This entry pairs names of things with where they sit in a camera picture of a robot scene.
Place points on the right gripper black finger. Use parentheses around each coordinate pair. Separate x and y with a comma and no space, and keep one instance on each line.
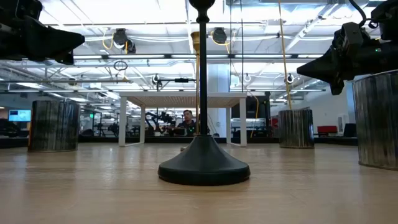
(337,87)
(323,68)

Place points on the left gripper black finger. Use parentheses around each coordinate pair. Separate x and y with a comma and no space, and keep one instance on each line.
(66,59)
(53,42)

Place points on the silver tin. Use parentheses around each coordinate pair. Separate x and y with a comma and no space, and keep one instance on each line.
(377,121)

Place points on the silver tin candle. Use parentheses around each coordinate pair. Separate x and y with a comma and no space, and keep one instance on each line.
(54,126)
(296,128)

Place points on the gold candlestick holder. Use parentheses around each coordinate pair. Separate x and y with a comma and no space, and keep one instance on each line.
(195,40)

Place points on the black candlestick holder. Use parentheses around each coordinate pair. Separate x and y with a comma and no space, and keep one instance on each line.
(203,161)

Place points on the black background robot arm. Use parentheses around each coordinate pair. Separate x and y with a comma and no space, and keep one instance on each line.
(161,119)

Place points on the red seat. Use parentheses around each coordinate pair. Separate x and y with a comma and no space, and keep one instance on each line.
(327,129)

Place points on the black office chair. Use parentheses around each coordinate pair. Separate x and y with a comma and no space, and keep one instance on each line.
(350,130)

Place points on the blue computer monitor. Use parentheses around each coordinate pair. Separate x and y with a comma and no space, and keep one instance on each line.
(19,115)

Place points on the white perforated shelf riser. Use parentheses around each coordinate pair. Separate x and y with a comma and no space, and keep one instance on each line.
(183,95)

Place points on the person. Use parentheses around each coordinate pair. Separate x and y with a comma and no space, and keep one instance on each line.
(187,123)

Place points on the black wall screen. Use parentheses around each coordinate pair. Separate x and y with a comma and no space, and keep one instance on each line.
(248,107)

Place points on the black table edge rail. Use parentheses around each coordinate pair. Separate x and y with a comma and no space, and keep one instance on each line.
(99,139)

